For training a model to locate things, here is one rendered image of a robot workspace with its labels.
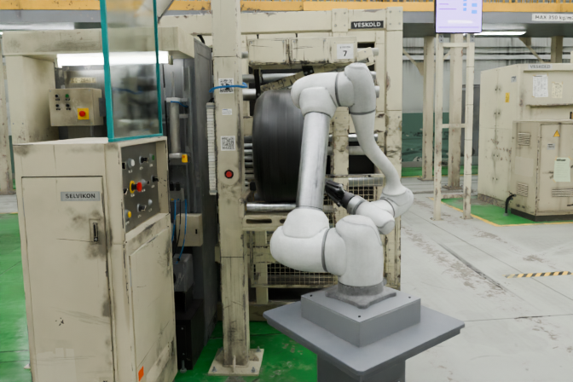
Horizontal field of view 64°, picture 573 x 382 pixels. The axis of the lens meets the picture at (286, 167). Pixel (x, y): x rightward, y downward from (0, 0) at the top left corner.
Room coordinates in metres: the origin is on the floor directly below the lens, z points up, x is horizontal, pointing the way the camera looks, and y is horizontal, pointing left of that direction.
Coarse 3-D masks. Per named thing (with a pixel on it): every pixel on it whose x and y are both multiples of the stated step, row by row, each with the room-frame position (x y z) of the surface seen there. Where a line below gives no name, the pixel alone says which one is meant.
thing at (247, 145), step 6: (246, 144) 2.77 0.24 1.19; (246, 150) 2.76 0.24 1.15; (246, 156) 2.78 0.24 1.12; (246, 162) 2.77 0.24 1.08; (246, 168) 2.78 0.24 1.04; (252, 168) 2.78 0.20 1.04; (246, 174) 2.77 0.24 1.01; (252, 174) 2.77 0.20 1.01; (246, 180) 2.78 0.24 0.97; (246, 186) 2.90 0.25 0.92
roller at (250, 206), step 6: (246, 204) 2.29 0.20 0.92; (252, 204) 2.29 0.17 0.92; (258, 204) 2.29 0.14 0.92; (264, 204) 2.29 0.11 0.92; (270, 204) 2.28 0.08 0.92; (276, 204) 2.28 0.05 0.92; (282, 204) 2.28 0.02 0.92; (288, 204) 2.28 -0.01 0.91; (294, 204) 2.28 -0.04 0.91; (246, 210) 2.29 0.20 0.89; (252, 210) 2.29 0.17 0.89; (258, 210) 2.29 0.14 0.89; (264, 210) 2.28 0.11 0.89; (270, 210) 2.28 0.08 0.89; (276, 210) 2.28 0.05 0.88; (282, 210) 2.28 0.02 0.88; (288, 210) 2.28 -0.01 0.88
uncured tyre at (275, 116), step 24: (264, 96) 2.30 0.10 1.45; (288, 96) 2.28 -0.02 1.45; (264, 120) 2.18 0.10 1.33; (288, 120) 2.17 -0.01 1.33; (264, 144) 2.14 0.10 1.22; (288, 144) 2.13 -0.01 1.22; (264, 168) 2.15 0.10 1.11; (288, 168) 2.14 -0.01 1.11; (264, 192) 2.23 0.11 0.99; (288, 192) 2.21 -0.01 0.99
